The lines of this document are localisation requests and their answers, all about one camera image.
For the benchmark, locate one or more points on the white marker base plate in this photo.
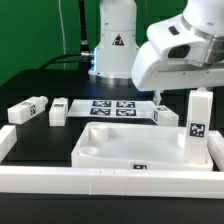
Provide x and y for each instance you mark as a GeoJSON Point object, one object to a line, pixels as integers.
{"type": "Point", "coordinates": [111, 108]}

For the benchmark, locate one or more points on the white desk top tray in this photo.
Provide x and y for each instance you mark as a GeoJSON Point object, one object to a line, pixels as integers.
{"type": "Point", "coordinates": [133, 146]}

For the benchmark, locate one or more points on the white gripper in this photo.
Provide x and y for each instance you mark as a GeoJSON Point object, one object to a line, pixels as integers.
{"type": "Point", "coordinates": [152, 73]}

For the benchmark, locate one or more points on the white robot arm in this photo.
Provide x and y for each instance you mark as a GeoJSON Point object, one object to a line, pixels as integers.
{"type": "Point", "coordinates": [183, 52]}

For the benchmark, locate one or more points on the white U-shaped fence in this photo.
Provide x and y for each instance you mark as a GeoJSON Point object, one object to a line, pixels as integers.
{"type": "Point", "coordinates": [106, 181]}

